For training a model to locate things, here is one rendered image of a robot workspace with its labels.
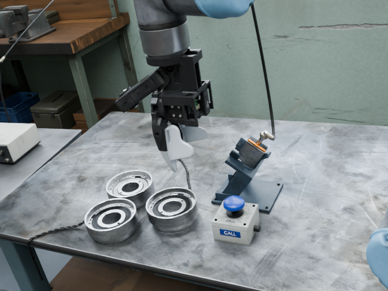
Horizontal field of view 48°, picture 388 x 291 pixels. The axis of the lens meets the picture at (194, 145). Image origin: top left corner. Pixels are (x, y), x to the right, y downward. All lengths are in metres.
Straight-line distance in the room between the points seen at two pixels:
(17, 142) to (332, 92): 1.59
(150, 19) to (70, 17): 2.15
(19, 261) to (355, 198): 0.77
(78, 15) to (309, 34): 1.32
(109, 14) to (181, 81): 1.96
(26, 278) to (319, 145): 0.78
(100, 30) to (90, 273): 1.52
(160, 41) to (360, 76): 1.81
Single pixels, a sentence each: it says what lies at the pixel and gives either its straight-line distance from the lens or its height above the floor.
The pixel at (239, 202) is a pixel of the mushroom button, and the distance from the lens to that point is 0.81.
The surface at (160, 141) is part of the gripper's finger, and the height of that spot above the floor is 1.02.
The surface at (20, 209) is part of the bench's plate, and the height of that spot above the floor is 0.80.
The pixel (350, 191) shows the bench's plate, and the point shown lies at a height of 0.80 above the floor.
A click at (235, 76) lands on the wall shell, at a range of 2.54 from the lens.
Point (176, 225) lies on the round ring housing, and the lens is 0.87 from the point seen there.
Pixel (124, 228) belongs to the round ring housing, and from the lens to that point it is 0.88.
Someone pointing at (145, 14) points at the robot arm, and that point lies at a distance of 0.67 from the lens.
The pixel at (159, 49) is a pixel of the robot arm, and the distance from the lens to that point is 0.67.
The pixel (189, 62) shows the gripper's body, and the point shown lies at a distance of 0.68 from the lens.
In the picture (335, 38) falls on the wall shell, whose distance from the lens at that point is 2.34.
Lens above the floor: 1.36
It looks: 29 degrees down
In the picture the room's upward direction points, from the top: 9 degrees counter-clockwise
